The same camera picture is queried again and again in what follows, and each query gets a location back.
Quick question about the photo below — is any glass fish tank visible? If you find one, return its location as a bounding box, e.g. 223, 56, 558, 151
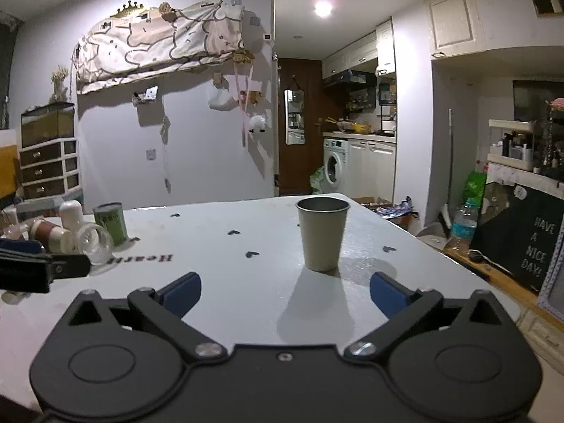
21, 101, 75, 147

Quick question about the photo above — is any white plastic drawer unit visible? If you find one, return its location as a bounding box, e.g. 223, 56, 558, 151
19, 137, 81, 200

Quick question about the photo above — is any brown and cream tumbler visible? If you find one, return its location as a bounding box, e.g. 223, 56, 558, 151
29, 219, 75, 254

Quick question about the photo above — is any green tin can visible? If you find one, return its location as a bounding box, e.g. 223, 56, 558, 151
93, 202, 128, 246

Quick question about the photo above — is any beige metal cup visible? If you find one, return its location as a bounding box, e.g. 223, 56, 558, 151
296, 197, 350, 273

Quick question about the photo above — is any white plastic bottle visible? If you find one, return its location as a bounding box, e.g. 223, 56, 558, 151
59, 200, 85, 233

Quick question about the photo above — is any white washing machine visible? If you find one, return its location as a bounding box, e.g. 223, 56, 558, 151
323, 138, 349, 194

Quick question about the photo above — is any wall mirror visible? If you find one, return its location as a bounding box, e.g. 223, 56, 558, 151
284, 89, 305, 145

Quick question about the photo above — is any plastic water bottle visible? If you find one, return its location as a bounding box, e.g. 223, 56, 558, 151
449, 199, 479, 252

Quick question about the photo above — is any cartoon patterned hanging cloth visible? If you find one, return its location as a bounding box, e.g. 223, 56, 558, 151
73, 1, 244, 96

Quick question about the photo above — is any black have-a-nice-day sign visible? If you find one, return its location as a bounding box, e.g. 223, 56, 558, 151
471, 182, 563, 293

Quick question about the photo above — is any clear glass jar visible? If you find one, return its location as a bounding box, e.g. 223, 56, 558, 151
75, 222, 114, 265

